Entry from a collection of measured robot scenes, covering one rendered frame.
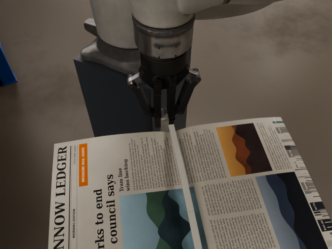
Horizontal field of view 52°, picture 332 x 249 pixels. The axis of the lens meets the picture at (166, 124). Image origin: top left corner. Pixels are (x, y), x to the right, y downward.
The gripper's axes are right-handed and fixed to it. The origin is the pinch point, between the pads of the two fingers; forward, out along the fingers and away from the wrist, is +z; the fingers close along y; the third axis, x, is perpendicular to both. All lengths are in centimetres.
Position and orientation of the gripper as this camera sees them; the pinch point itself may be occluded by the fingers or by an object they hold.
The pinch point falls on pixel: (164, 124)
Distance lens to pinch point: 68.7
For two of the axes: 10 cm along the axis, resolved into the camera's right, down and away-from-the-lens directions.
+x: -1.4, -7.7, 6.2
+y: 9.9, -1.1, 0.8
